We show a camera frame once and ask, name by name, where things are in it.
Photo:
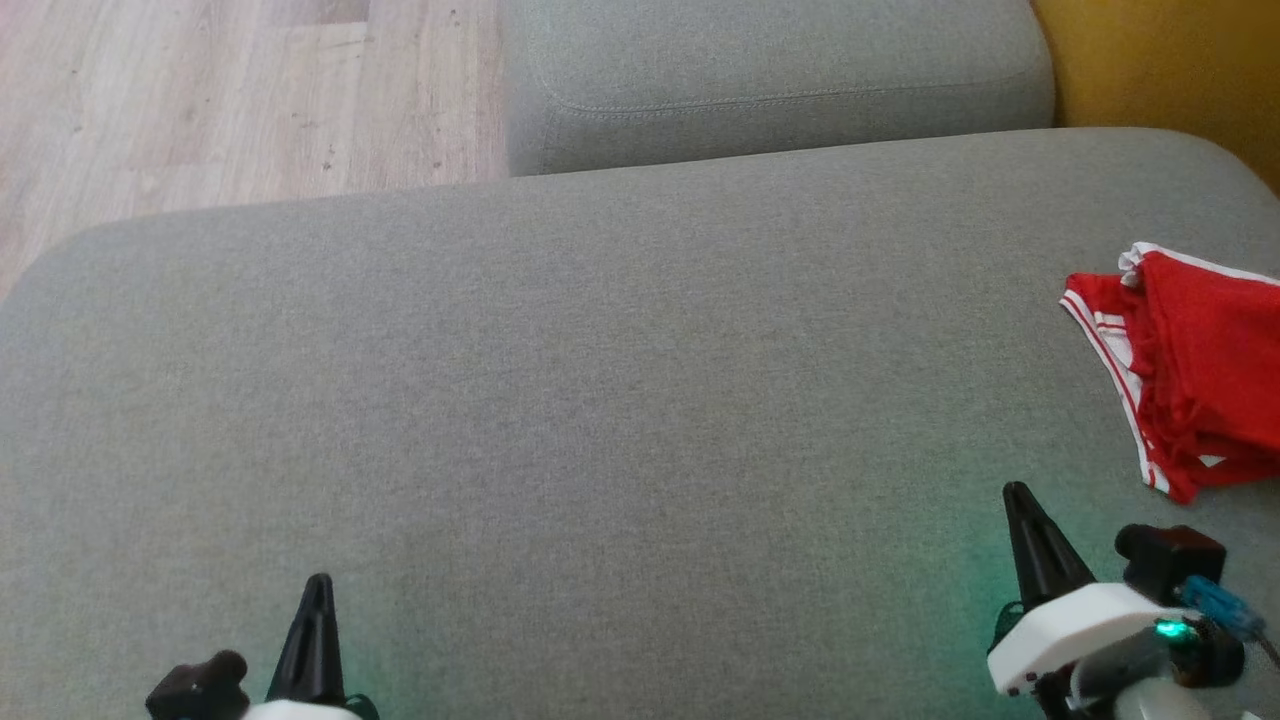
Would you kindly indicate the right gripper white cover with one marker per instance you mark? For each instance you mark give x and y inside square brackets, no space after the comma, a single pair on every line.
[1080,630]

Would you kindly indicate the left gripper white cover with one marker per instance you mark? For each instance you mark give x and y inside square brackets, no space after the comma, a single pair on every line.
[310,711]

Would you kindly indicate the red shorts with white trim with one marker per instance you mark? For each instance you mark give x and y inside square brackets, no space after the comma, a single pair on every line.
[1205,370]

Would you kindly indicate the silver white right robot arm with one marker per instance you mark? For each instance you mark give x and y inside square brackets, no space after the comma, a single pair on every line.
[1140,690]

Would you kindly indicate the large grey sofa seat cushion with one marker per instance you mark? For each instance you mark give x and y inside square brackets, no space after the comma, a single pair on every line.
[620,420]

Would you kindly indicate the yellow sofa back cushion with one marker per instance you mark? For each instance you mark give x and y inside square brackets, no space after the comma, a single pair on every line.
[1160,65]

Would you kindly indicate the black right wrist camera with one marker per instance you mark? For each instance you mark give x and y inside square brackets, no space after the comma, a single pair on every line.
[1170,560]

